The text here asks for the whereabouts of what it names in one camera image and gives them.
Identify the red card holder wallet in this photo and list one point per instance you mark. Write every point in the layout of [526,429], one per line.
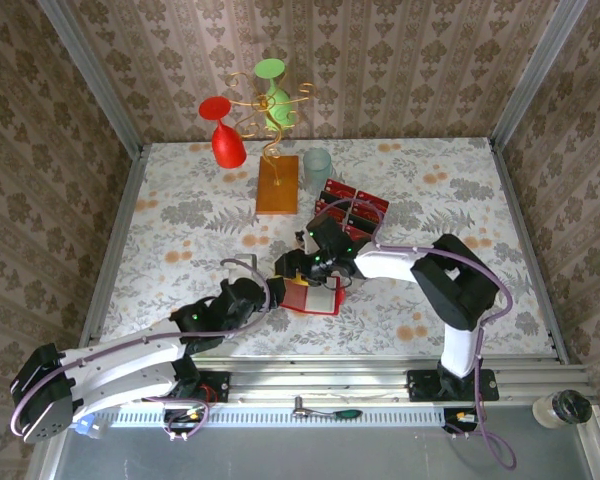
[322,302]

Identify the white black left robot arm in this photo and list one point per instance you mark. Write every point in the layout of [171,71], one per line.
[130,357]

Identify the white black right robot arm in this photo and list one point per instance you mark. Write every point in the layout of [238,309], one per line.
[390,267]

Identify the clear glass tumbler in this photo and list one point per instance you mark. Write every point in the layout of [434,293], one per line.
[316,170]

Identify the yellow power plug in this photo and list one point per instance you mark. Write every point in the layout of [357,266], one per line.
[194,415]
[462,416]

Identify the red wine glass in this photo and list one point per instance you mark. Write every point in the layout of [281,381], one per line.
[227,145]

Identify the green wine glass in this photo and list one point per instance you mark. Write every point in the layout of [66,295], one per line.
[276,107]

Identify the grey metal panel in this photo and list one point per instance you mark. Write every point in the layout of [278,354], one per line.
[305,455]

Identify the blue white connector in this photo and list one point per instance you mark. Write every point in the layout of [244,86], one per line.
[94,429]

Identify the glass jar black lid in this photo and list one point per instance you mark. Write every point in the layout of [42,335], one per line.
[570,407]

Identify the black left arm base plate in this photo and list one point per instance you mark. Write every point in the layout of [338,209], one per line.
[220,385]

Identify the aluminium front frame rail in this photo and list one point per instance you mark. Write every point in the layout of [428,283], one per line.
[320,380]

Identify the aluminium side rail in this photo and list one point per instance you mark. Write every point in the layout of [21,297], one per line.
[528,250]
[112,260]

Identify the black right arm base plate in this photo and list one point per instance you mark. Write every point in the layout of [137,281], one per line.
[419,385]

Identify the aluminium frame post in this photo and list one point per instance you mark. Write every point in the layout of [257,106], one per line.
[536,75]
[95,80]

